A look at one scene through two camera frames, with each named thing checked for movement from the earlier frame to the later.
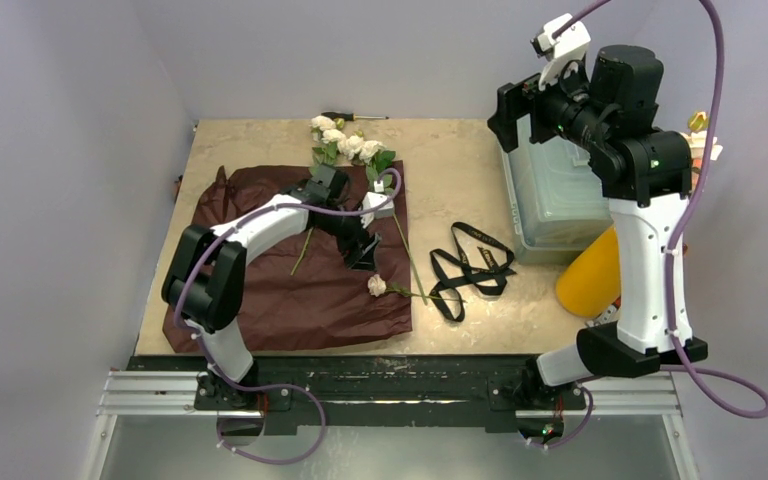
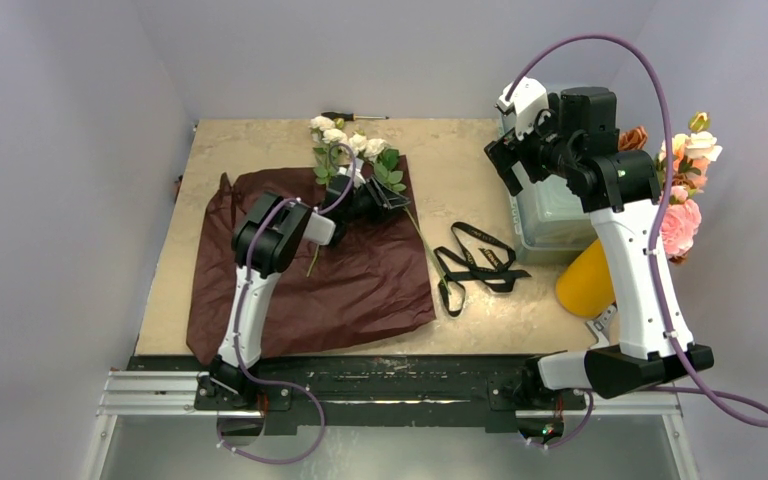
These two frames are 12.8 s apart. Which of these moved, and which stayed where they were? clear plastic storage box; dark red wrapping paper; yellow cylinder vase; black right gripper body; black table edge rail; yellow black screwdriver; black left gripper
Moved: black right gripper body; dark red wrapping paper; black left gripper
Stayed: yellow black screwdriver; yellow cylinder vase; clear plastic storage box; black table edge rail
